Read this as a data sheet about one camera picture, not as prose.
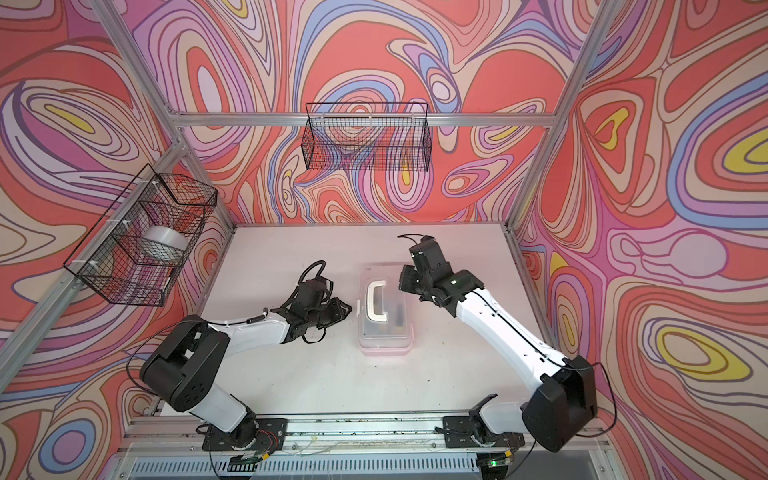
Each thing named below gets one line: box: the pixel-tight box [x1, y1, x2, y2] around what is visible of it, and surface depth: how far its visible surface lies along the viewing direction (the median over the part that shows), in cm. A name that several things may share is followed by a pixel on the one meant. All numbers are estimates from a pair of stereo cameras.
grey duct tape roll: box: [142, 225, 189, 259], surface depth 74 cm
